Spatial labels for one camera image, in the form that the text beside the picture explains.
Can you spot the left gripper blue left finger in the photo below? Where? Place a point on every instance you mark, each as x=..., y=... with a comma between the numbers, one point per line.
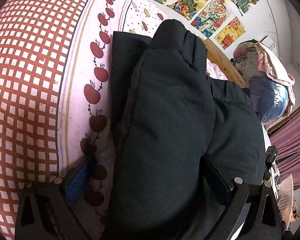
x=75, y=182

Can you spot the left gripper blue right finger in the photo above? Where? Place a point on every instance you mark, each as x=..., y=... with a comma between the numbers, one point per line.
x=216, y=181

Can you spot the black puffer jacket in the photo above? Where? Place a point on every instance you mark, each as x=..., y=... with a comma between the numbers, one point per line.
x=166, y=114

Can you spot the blue clothes in plastic bag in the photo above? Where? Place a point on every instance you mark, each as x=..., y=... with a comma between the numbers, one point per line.
x=268, y=98

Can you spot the purple curtain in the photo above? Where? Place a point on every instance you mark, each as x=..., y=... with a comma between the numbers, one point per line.
x=287, y=140

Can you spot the pink floral blanket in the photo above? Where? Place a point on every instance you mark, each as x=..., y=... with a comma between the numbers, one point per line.
x=254, y=58

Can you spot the yellow bear drawing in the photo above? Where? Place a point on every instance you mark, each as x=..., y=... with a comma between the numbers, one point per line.
x=230, y=33

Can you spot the pink apple print quilt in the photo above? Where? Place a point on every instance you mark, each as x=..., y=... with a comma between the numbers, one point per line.
x=55, y=82

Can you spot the colourful doodle drawing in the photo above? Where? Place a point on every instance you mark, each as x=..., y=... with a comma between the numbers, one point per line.
x=214, y=14

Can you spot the wooden bed frame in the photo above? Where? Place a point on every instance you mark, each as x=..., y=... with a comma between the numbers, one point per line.
x=215, y=55

